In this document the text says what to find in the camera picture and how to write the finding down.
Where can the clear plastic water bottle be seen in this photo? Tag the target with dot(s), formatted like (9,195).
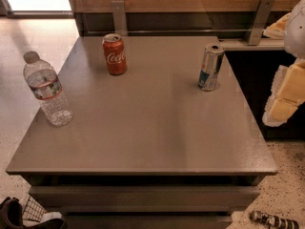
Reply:
(46,87)

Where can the silver blue redbull can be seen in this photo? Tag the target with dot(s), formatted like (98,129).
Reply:
(211,64)

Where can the black wire mesh basket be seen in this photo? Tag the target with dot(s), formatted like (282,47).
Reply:
(32,210)

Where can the red coca cola can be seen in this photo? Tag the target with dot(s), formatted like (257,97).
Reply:
(114,52)

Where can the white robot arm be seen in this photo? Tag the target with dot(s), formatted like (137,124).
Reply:
(294,37)

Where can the left metal wall bracket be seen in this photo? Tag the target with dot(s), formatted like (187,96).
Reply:
(119,17)

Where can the horizontal metal rail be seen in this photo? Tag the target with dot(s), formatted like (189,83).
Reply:
(169,32)

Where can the grey drawer cabinet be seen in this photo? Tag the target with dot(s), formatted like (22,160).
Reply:
(147,149)

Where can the right metal wall bracket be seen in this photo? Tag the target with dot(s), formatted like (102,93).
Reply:
(261,16)

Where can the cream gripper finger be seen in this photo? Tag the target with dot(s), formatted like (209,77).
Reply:
(287,94)
(277,29)

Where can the black white striped cylinder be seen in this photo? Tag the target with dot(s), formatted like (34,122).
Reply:
(273,221)

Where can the metal wall bracket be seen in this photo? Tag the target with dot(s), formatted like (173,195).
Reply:
(261,16)
(119,17)

